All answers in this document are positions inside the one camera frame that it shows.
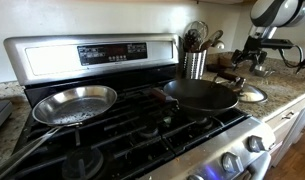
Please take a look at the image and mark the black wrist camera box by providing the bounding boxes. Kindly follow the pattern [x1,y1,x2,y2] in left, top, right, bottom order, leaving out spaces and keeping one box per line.
[259,38,295,50]

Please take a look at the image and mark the small steel bowl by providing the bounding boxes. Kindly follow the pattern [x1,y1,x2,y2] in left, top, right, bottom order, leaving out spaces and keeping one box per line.
[253,64,276,79]

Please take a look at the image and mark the wooden lower cabinet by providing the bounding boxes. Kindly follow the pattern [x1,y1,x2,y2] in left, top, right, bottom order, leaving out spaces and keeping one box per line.
[263,94,305,168]

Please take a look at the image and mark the black slotted utensil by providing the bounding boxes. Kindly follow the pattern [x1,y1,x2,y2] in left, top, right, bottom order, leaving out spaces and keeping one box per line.
[183,28,204,53]

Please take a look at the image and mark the dark wok pan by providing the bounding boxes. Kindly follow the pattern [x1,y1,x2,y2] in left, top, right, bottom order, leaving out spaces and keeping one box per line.
[147,70,248,118]

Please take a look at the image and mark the stainless steel gas stove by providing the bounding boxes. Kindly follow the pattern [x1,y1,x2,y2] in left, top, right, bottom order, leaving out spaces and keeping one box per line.
[2,32,277,180]

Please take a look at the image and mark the wire mesh skimmer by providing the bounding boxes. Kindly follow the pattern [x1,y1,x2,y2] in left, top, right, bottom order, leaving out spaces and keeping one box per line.
[186,20,210,40]

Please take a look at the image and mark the shiny steel frying pan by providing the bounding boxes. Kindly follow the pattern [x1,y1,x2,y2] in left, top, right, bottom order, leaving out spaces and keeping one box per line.
[0,84,119,180]

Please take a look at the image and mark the silver stove knob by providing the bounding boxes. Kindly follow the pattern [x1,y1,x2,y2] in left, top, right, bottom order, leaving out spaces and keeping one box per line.
[221,151,244,174]
[247,134,270,154]
[186,173,205,180]

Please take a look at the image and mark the steel ladle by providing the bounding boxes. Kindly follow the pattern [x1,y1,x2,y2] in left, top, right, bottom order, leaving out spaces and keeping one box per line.
[211,39,226,51]

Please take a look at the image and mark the perforated steel utensil holder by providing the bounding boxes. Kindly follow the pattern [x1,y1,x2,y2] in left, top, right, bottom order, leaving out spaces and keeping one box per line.
[181,49,208,81]

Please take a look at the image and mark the metal drawer handle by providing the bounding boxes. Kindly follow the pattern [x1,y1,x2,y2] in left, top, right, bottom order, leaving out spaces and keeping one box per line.
[280,110,296,121]

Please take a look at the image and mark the glass pot lid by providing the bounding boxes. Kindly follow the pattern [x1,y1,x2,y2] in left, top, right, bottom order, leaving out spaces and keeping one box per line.
[236,82,269,105]

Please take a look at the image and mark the dark wooden spatula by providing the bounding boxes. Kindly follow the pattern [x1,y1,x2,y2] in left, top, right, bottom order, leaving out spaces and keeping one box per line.
[199,29,224,52]

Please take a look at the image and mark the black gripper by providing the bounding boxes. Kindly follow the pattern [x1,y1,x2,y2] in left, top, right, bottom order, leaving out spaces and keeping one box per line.
[231,36,269,73]

